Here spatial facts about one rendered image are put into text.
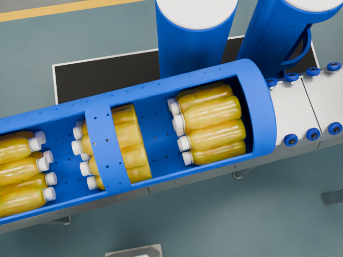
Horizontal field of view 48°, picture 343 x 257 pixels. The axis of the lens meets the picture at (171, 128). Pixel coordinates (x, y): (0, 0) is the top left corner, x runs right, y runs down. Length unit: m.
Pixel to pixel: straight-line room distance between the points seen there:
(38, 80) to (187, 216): 1.19
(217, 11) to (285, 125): 0.44
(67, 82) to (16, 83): 0.38
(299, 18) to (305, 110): 0.32
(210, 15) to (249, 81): 0.38
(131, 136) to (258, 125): 0.33
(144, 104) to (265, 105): 0.39
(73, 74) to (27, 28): 0.53
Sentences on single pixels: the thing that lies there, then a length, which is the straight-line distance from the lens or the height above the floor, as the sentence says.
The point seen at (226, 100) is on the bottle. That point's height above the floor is 1.16.
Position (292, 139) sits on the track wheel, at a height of 0.97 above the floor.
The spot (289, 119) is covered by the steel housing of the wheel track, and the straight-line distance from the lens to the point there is 1.33.
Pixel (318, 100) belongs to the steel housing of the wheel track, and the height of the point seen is 0.93.
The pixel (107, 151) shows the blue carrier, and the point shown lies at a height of 1.22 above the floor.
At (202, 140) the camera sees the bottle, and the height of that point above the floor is 1.13.
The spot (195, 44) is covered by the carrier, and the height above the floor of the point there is 0.94.
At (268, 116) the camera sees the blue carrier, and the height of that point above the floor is 1.22.
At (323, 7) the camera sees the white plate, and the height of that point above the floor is 1.04.
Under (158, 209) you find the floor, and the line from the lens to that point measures 2.15.
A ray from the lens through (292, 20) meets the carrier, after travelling 1.44.
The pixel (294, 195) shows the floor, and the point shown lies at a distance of 2.26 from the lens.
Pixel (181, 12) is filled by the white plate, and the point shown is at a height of 1.04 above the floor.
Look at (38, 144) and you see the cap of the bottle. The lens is 1.13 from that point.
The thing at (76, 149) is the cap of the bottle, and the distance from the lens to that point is 1.05.
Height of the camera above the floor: 2.14
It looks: 75 degrees down
